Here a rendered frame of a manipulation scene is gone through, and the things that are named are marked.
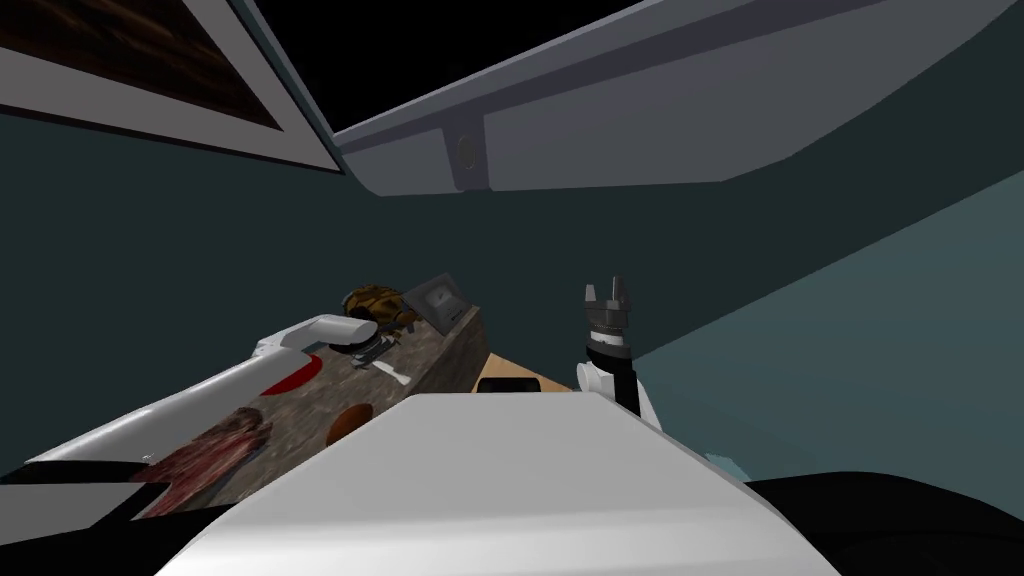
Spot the grey wall cupboard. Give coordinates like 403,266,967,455
331,0,1024,198

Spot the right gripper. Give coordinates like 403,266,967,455
584,275,634,347

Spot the dark picture in white frame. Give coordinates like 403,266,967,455
0,0,347,174

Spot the red plate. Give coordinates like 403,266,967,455
260,354,325,398

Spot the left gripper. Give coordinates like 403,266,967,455
337,337,413,386

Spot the orange-brown round fruit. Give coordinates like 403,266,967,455
323,402,376,447

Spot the reddish brown mottled lump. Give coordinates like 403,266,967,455
127,406,275,520

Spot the grey box appliance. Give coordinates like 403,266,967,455
401,273,475,337

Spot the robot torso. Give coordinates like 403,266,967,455
155,377,843,576

